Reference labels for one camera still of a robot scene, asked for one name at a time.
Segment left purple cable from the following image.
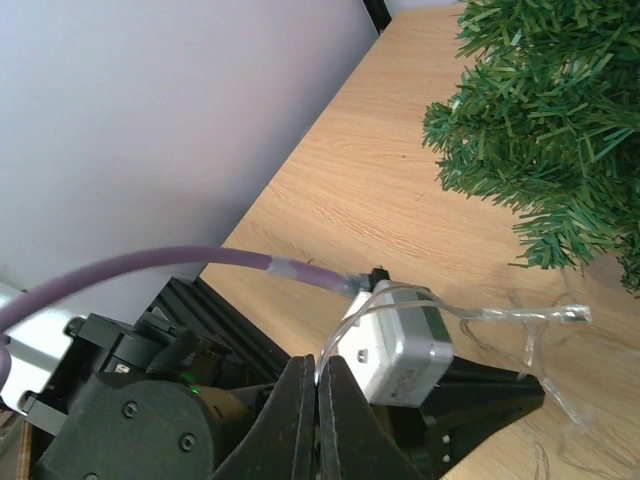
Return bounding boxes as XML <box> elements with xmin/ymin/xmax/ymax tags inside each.
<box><xmin>0</xmin><ymin>245</ymin><xmax>374</xmax><ymax>401</ymax></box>

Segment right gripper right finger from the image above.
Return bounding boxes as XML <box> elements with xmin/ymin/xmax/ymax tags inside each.
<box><xmin>317</xmin><ymin>356</ymin><xmax>422</xmax><ymax>479</ymax></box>

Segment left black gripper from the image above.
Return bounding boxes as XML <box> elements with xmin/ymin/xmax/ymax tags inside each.
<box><xmin>372</xmin><ymin>357</ymin><xmax>545</xmax><ymax>479</ymax></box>

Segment black aluminium frame rail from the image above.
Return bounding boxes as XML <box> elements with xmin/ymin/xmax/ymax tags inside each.
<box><xmin>147</xmin><ymin>278</ymin><xmax>290</xmax><ymax>383</ymax></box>

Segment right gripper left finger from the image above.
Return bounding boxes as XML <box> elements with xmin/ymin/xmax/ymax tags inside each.
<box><xmin>212</xmin><ymin>355</ymin><xmax>317</xmax><ymax>480</ymax></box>

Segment small green christmas tree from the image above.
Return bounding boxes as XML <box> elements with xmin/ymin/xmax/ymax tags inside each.
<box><xmin>423</xmin><ymin>1</ymin><xmax>639</xmax><ymax>294</ymax></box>

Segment clear string lights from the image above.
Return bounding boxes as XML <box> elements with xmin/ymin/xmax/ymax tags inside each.
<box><xmin>314</xmin><ymin>269</ymin><xmax>640</xmax><ymax>480</ymax></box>

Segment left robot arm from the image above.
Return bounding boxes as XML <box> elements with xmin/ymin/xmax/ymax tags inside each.
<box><xmin>22</xmin><ymin>282</ymin><xmax>545</xmax><ymax>479</ymax></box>

